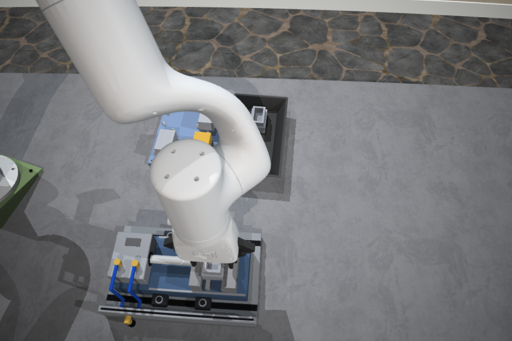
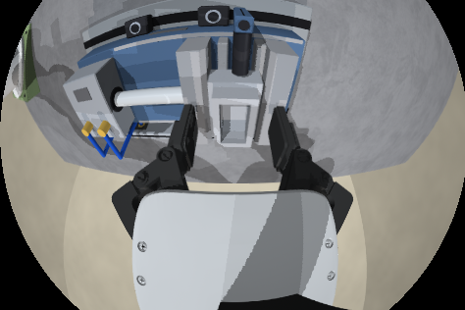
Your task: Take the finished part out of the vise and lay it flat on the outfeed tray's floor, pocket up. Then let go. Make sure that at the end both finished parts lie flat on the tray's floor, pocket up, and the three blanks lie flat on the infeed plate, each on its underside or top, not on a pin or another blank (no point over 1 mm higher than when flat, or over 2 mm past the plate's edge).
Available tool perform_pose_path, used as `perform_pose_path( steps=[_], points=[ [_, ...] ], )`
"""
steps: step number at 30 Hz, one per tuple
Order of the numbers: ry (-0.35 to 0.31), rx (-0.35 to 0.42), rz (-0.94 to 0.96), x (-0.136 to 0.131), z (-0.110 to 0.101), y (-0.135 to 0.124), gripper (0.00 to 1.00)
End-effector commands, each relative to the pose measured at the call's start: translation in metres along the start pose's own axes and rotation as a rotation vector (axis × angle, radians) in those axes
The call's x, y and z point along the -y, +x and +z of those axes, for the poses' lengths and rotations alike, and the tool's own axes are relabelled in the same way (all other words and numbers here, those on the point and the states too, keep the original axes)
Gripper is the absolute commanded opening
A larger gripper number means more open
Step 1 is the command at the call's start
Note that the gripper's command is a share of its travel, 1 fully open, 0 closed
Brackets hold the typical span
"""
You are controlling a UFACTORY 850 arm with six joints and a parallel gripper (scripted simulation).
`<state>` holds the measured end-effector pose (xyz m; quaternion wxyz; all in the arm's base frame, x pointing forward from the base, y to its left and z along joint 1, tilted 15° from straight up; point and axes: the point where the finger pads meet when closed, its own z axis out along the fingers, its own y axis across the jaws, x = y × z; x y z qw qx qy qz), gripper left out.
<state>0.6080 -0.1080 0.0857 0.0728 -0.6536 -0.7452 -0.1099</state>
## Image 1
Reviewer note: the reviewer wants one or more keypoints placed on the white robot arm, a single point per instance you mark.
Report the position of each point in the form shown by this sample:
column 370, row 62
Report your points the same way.
column 114, row 51

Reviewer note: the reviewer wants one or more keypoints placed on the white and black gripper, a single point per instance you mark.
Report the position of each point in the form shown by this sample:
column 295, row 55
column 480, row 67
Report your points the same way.
column 227, row 250

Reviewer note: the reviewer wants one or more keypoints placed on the yellow rectangular block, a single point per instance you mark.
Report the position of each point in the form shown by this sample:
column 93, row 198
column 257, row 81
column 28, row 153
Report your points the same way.
column 204, row 136

